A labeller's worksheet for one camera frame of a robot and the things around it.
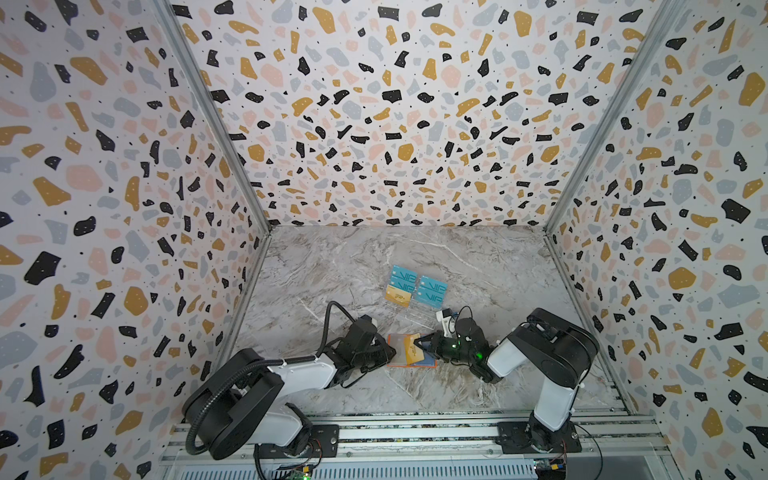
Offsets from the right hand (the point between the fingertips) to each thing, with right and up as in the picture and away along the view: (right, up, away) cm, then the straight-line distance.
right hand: (414, 338), depth 87 cm
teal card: (-4, +18, +10) cm, 21 cm away
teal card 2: (+6, +15, +6) cm, 17 cm away
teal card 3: (-2, +15, +8) cm, 17 cm away
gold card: (-5, +11, +8) cm, 15 cm away
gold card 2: (0, -4, 0) cm, 4 cm away
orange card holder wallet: (-4, -4, +1) cm, 5 cm away
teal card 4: (+5, +13, +6) cm, 15 cm away
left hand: (-3, -3, -2) cm, 5 cm away
